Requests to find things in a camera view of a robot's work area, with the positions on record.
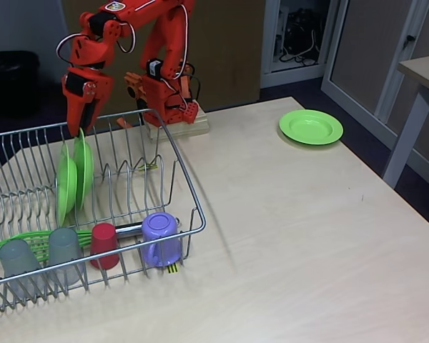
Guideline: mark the red gripper black motor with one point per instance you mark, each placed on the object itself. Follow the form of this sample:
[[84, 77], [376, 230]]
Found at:
[[99, 84]]

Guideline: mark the green plastic plate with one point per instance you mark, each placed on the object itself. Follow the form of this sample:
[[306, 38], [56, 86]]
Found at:
[[66, 186], [311, 126], [85, 171]]

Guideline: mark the red plastic cup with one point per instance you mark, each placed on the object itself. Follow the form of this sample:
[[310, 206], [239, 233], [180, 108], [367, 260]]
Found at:
[[103, 243]]

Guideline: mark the grey translucent plastic cup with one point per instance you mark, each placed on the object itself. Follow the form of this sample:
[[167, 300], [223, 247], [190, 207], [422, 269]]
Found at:
[[18, 261], [65, 250]]

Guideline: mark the purple plastic mug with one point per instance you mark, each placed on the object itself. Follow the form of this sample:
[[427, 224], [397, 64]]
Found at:
[[161, 228]]

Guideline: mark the red printed robot arm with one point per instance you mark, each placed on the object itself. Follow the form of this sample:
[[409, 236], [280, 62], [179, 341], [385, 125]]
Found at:
[[164, 35]]

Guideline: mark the black trash bin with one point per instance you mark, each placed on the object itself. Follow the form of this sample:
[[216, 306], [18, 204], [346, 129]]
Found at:
[[10, 82]]

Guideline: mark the yellow black tape marker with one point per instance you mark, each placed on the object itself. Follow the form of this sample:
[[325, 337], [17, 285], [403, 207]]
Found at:
[[150, 166], [173, 269]]

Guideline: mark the wooden base block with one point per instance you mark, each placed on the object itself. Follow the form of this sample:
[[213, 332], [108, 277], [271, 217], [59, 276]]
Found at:
[[198, 126]]

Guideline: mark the brown cork board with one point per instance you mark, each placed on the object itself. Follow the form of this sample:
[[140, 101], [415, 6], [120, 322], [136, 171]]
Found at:
[[229, 53]]

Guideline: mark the white tambour door cabinet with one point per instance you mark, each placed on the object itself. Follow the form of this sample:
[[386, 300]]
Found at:
[[361, 53]]

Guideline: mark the beige side table grey leg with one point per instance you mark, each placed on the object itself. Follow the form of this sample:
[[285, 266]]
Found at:
[[425, 66]]

